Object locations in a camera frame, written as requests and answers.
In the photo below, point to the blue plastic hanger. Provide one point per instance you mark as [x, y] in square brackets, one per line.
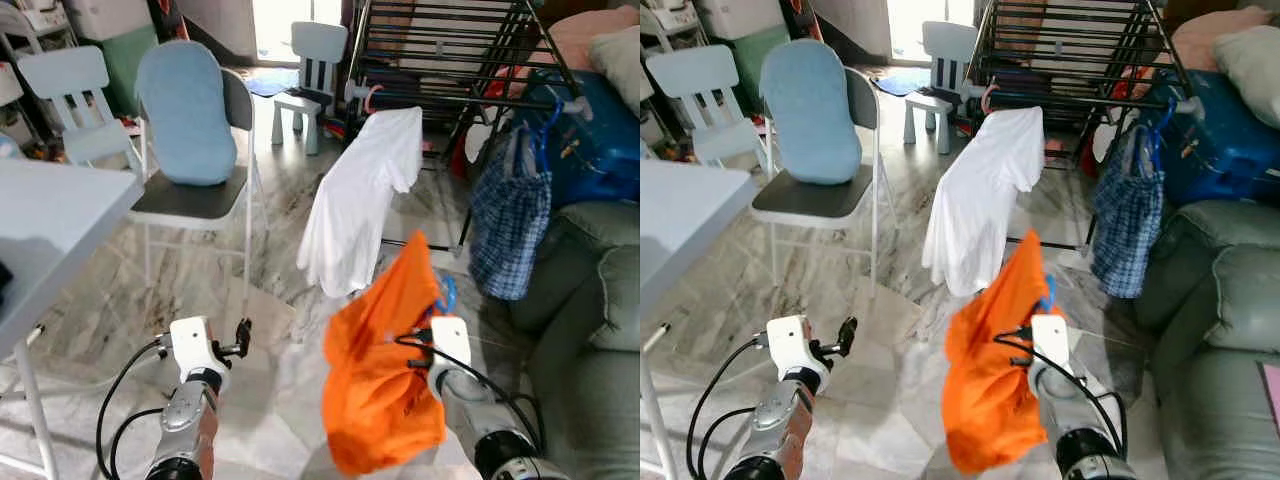
[1158, 140]
[545, 140]
[447, 295]
[1047, 295]

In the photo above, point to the orange shirt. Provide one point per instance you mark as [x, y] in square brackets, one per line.
[375, 400]
[985, 400]

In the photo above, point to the pink hanger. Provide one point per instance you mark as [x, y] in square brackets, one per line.
[987, 98]
[368, 98]

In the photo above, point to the white folding chair grey seat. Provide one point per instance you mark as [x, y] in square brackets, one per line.
[185, 200]
[810, 200]

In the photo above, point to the white shirt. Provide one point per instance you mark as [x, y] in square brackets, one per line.
[980, 200]
[355, 200]

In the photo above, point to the blue plaid shorts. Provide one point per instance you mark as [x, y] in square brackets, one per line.
[1125, 220]
[510, 220]

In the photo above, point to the green leather sofa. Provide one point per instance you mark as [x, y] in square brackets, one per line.
[1220, 320]
[590, 320]

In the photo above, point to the pale blue folding table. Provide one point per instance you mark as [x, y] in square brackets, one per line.
[50, 220]
[690, 220]

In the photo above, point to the light blue cushion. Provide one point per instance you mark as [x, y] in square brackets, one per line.
[185, 110]
[810, 110]

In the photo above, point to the black metal drying rack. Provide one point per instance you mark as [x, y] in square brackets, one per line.
[1090, 100]
[460, 100]

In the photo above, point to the blue floor mat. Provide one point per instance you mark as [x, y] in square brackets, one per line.
[905, 82]
[268, 83]

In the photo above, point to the pink cloth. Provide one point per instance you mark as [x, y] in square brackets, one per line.
[1272, 385]

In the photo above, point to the blue storage box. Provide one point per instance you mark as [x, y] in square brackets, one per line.
[1230, 150]
[600, 150]

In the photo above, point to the green box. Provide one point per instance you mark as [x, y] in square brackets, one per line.
[125, 60]
[765, 55]

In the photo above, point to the pale blue kid chair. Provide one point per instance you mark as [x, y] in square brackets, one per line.
[948, 42]
[60, 70]
[690, 70]
[320, 42]

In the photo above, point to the white plastic cabinet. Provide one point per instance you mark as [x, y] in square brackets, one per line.
[105, 18]
[740, 18]

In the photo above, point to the pink blanket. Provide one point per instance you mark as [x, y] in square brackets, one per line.
[575, 40]
[1200, 40]

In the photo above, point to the beige pillow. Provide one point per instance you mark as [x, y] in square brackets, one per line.
[1255, 60]
[620, 65]

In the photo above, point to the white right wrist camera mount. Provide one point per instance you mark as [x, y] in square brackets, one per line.
[452, 342]
[1050, 342]

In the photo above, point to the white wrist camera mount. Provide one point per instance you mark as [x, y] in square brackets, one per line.
[1050, 342]
[195, 345]
[452, 342]
[793, 345]

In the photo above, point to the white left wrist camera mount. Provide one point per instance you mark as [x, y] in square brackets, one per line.
[793, 345]
[195, 345]

